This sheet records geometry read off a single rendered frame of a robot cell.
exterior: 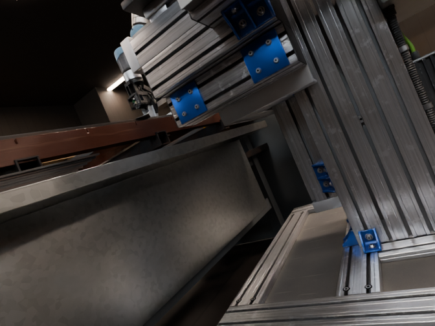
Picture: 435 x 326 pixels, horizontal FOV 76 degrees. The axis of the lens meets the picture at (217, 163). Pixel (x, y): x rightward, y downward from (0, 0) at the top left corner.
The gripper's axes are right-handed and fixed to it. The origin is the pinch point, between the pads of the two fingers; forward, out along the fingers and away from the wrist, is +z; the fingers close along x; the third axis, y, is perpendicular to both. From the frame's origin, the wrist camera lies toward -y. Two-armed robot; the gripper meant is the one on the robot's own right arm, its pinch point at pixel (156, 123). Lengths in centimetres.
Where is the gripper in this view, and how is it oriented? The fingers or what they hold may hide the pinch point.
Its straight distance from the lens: 128.9
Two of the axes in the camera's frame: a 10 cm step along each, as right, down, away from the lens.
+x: 7.6, -3.2, -5.7
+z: 4.0, 9.2, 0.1
